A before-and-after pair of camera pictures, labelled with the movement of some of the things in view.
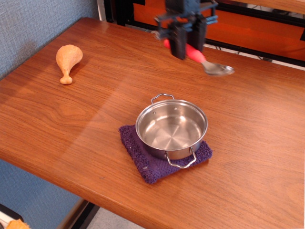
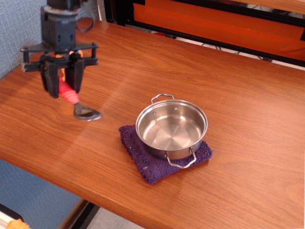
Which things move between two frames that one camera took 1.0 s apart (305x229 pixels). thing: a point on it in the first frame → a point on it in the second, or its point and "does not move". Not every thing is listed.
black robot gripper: (183, 23) → (58, 25)
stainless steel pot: (172, 129) does not move
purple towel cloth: (156, 168) does not move
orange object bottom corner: (17, 224) does not move
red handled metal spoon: (210, 68) → (80, 111)
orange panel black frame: (272, 29) does not move
